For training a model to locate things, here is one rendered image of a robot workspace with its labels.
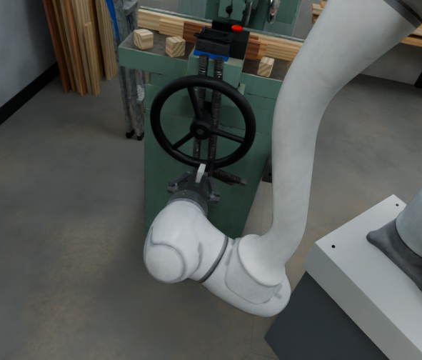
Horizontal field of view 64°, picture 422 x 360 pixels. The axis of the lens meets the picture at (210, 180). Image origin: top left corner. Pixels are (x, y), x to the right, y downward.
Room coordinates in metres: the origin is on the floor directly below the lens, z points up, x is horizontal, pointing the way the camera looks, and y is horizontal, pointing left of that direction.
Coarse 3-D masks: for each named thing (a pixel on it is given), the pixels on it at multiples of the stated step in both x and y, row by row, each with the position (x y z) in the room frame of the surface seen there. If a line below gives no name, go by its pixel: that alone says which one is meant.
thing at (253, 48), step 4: (248, 40) 1.03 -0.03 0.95; (252, 40) 1.04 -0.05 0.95; (248, 44) 1.02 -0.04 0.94; (252, 44) 1.02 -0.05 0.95; (256, 44) 1.02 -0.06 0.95; (260, 44) 1.02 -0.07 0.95; (248, 48) 1.02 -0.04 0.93; (252, 48) 1.02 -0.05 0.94; (256, 48) 1.02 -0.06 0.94; (248, 52) 1.02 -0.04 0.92; (252, 52) 1.02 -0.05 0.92; (256, 52) 1.02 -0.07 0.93; (248, 56) 1.02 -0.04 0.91; (252, 56) 1.02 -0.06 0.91; (256, 56) 1.02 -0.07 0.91
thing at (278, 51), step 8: (160, 24) 1.09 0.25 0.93; (168, 24) 1.09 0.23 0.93; (176, 24) 1.09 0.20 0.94; (160, 32) 1.09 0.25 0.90; (168, 32) 1.09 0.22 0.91; (176, 32) 1.09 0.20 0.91; (272, 48) 1.07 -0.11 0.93; (280, 48) 1.07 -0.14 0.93; (288, 48) 1.07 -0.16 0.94; (296, 48) 1.08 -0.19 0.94; (272, 56) 1.07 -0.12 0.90; (280, 56) 1.07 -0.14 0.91; (288, 56) 1.07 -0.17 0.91
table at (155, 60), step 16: (128, 48) 0.94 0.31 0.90; (160, 48) 0.98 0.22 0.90; (192, 48) 1.02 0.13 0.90; (128, 64) 0.94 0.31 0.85; (144, 64) 0.93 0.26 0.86; (160, 64) 0.93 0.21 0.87; (176, 64) 0.93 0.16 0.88; (256, 64) 0.99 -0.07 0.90; (240, 80) 0.92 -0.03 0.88; (256, 80) 0.92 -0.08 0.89; (272, 80) 0.92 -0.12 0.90; (208, 96) 0.83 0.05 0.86; (224, 96) 0.83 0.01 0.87; (272, 96) 0.92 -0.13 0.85
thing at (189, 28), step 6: (186, 24) 1.07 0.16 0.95; (192, 24) 1.07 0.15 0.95; (198, 24) 1.07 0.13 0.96; (186, 30) 1.07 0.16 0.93; (192, 30) 1.07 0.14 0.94; (198, 30) 1.07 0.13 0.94; (186, 36) 1.07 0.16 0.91; (192, 36) 1.07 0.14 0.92; (252, 36) 1.06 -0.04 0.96; (258, 36) 1.07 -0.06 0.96
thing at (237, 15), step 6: (222, 0) 1.04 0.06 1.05; (228, 0) 1.04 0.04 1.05; (234, 0) 1.04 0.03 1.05; (240, 0) 1.04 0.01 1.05; (222, 6) 1.04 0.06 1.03; (234, 6) 1.04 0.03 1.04; (240, 6) 1.04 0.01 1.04; (222, 12) 1.04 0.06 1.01; (234, 12) 1.04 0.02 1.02; (240, 12) 1.04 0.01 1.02; (228, 18) 1.04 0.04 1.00; (234, 18) 1.04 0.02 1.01; (240, 18) 1.04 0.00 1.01
